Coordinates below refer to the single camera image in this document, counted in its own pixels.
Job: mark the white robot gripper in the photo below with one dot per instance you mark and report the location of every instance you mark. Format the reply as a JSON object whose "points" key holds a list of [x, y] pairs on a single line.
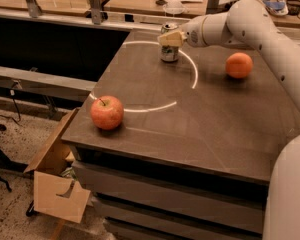
{"points": [[193, 35]]}

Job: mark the green 7up soda can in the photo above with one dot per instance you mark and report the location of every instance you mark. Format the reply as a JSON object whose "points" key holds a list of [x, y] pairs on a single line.
{"points": [[169, 53]]}

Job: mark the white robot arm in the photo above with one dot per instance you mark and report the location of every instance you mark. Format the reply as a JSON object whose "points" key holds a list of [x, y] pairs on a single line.
{"points": [[247, 22]]}

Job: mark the red apple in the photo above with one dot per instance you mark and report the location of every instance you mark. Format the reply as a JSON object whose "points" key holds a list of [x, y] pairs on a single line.
{"points": [[107, 112]]}

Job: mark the clear plastic cup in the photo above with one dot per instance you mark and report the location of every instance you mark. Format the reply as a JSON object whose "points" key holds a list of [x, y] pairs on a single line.
{"points": [[174, 8]]}

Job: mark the orange fruit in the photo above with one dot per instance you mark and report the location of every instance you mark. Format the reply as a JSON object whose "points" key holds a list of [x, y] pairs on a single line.
{"points": [[239, 65]]}

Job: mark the white blue bowl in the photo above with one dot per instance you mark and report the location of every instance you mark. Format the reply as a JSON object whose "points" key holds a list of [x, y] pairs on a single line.
{"points": [[276, 8]]}

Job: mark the dark mesh cup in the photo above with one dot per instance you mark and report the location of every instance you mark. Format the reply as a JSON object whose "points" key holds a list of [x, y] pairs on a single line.
{"points": [[293, 7]]}

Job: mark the grey drawer cabinet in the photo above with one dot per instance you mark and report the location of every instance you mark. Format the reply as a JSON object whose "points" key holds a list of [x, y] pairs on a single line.
{"points": [[188, 194]]}

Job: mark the open cardboard box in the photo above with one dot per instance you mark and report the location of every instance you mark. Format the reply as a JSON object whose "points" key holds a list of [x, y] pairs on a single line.
{"points": [[54, 195]]}

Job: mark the metal bracket post right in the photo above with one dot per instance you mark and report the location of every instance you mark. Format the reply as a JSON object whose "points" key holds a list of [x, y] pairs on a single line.
{"points": [[212, 6]]}

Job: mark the metal bracket post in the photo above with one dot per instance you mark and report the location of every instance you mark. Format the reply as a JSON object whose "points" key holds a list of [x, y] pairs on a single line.
{"points": [[33, 8], [96, 15], [212, 6]]}

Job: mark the metal bracket post middle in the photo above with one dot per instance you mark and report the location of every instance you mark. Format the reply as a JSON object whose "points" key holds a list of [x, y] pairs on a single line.
{"points": [[96, 15]]}

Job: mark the grey metal rail beam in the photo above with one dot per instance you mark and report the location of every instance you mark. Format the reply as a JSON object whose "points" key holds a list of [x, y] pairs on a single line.
{"points": [[45, 84]]}

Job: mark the metal bracket post left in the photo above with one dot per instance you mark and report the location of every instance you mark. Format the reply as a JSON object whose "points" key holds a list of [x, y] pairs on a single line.
{"points": [[33, 8]]}

